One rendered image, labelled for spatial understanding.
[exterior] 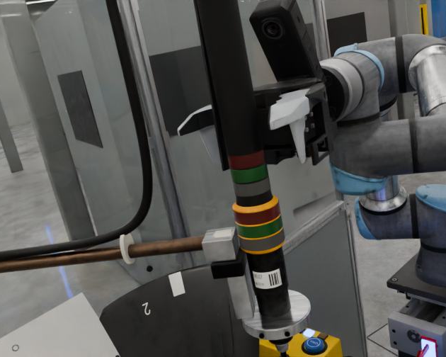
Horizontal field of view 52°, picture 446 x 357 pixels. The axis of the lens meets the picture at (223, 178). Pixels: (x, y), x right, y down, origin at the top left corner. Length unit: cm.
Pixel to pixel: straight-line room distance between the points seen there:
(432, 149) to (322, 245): 128
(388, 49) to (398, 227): 46
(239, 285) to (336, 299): 160
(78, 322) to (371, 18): 460
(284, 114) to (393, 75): 63
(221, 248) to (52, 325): 44
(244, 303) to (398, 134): 31
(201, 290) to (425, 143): 35
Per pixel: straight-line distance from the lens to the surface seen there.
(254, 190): 41
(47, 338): 81
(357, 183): 65
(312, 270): 184
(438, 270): 128
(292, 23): 48
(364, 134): 64
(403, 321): 125
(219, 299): 63
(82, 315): 83
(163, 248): 46
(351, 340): 223
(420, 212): 123
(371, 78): 63
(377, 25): 515
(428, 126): 65
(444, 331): 123
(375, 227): 124
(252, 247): 42
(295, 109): 38
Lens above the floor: 172
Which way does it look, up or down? 16 degrees down
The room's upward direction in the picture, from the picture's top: 12 degrees counter-clockwise
